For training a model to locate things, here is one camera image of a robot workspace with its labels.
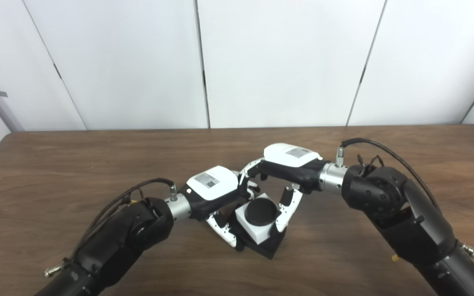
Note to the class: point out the white and black right hand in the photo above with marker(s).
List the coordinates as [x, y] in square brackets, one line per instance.
[294, 164]

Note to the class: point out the white square piece with hole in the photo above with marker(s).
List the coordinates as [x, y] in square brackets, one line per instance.
[257, 234]

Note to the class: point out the black peg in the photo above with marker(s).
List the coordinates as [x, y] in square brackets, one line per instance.
[260, 211]

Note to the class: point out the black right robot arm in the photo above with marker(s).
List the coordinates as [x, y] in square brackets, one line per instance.
[405, 218]

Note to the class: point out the white and black left hand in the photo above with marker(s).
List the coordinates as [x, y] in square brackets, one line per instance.
[212, 185]

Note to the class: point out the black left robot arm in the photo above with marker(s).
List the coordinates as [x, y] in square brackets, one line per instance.
[117, 242]

